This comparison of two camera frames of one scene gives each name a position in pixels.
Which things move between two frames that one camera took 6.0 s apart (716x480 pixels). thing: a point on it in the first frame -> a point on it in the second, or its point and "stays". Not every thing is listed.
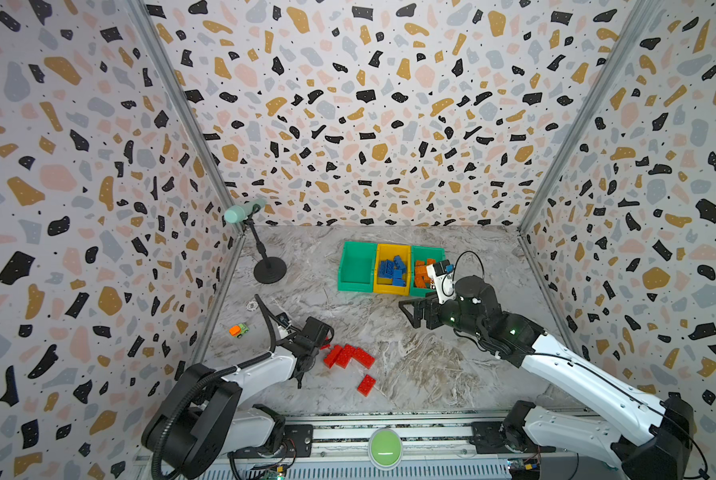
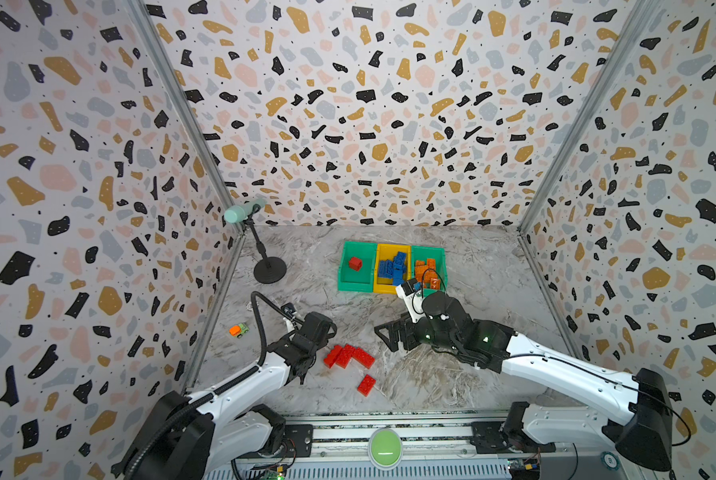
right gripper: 438,305 -> 411,323
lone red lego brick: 366,384 stays
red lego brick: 345,355 stays
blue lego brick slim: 384,269 stays
